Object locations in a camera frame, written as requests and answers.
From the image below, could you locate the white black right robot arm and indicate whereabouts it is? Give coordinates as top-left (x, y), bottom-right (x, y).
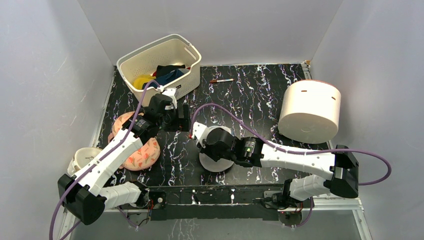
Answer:
top-left (193, 123), bottom-right (359, 207)

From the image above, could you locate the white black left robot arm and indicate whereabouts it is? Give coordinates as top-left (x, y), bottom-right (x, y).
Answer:
top-left (57, 93), bottom-right (191, 225)

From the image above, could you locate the cream perforated laundry basket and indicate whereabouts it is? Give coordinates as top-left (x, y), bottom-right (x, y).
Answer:
top-left (116, 34), bottom-right (202, 107)

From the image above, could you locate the navy blue cloth in basket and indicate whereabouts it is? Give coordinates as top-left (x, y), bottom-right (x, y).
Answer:
top-left (149, 68), bottom-right (190, 89)

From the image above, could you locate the yellow cloth in basket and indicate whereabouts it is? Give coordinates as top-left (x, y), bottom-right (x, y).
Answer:
top-left (132, 74), bottom-right (156, 90)

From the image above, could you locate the black cloth in basket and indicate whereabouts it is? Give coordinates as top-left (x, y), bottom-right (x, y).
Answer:
top-left (153, 64), bottom-right (186, 78)

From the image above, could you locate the red white marker pen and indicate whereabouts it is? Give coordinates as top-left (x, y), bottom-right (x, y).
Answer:
top-left (209, 78), bottom-right (234, 84)

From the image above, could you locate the cream cylindrical drum container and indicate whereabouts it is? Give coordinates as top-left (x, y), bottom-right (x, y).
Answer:
top-left (277, 79), bottom-right (342, 144)

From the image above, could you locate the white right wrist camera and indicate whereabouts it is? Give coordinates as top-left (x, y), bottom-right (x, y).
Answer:
top-left (190, 121), bottom-right (211, 148)

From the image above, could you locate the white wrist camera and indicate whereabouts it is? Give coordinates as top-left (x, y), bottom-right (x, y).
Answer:
top-left (190, 121), bottom-right (211, 148)
top-left (161, 87), bottom-right (178, 110)

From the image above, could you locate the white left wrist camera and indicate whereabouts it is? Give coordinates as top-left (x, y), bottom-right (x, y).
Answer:
top-left (161, 87), bottom-right (178, 110)

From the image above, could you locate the black robot base mount plate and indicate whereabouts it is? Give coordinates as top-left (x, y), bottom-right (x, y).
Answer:
top-left (117, 183), bottom-right (314, 222)

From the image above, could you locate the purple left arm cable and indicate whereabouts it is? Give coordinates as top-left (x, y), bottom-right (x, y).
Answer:
top-left (48, 79), bottom-right (165, 240)

